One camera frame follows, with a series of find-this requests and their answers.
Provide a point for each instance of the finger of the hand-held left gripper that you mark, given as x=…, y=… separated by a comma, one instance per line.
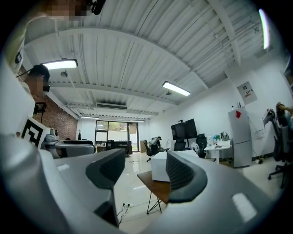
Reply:
x=79, y=141
x=77, y=148

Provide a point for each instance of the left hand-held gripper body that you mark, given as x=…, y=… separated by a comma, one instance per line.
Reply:
x=33, y=133

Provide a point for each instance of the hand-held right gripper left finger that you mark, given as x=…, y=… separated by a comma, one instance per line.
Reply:
x=57, y=194

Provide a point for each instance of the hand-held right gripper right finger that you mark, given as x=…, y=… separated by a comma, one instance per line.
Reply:
x=217, y=201

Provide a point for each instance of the white microwave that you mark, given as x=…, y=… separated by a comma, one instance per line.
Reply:
x=159, y=156

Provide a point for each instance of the ceiling light panel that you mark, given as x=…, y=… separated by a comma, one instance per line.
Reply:
x=176, y=88
x=60, y=64
x=89, y=117
x=136, y=120

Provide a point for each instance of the black floodlight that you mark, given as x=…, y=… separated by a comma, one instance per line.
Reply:
x=40, y=107

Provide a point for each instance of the dark-framed doorway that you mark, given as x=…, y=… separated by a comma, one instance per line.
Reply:
x=114, y=130

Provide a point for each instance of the cardboard box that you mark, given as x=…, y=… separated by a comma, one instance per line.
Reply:
x=225, y=163

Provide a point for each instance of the black low shelf cabinet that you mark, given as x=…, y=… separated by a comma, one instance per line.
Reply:
x=122, y=146

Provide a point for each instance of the ceiling air conditioner vent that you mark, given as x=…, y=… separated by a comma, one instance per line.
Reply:
x=111, y=106

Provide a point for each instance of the white desk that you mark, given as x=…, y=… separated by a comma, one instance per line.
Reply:
x=217, y=147

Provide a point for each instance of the white backpack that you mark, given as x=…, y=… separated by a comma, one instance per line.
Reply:
x=194, y=146

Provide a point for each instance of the brown wooden table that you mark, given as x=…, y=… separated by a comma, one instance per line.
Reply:
x=158, y=186

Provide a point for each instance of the brown cardboard sheet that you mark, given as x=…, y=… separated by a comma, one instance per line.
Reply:
x=143, y=146

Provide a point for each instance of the grey handbag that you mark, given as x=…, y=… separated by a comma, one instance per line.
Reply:
x=225, y=136

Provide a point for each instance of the round ceiling sensor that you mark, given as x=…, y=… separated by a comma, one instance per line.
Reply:
x=168, y=93
x=64, y=73

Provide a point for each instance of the silver refrigerator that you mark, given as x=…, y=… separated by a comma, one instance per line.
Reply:
x=240, y=137

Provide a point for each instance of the white fan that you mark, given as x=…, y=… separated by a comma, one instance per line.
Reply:
x=167, y=143

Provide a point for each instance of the red diamond paper sticker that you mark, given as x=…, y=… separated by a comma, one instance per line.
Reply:
x=238, y=113

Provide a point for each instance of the person's beige shirt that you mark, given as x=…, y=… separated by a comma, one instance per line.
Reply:
x=16, y=38

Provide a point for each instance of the person's head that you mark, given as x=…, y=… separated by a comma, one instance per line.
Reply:
x=66, y=10

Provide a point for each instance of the black wall television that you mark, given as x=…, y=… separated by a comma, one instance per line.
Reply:
x=184, y=129

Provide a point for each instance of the grey wall panel box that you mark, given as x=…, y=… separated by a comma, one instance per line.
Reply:
x=247, y=93

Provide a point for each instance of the black head-mounted camera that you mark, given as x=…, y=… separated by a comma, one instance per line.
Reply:
x=98, y=6

